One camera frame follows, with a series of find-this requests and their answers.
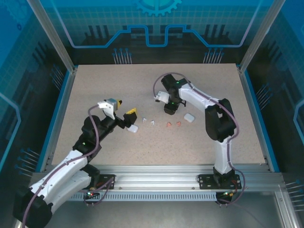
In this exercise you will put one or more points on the small pink earbud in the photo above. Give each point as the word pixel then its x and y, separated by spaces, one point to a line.
pixel 178 123
pixel 168 124

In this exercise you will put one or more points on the white earbud charging case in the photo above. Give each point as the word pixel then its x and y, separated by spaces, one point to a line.
pixel 133 129
pixel 189 117

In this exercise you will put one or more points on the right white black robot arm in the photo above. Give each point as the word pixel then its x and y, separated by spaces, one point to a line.
pixel 223 156

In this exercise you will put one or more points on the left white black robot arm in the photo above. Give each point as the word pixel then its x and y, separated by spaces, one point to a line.
pixel 61 171

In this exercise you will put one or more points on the small circuit board with LEDs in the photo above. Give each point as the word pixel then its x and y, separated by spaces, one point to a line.
pixel 90 194
pixel 225 194

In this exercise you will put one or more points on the blue aluminium side rail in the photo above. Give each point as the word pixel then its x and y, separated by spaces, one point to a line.
pixel 59 118
pixel 259 118

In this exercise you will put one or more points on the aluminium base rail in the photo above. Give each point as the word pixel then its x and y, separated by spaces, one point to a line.
pixel 154 177

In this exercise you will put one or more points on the aluminium frame post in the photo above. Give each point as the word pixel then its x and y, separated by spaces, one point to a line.
pixel 54 38
pixel 261 35

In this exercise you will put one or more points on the aluminium lower frame beam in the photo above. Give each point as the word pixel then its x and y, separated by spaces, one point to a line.
pixel 285 209

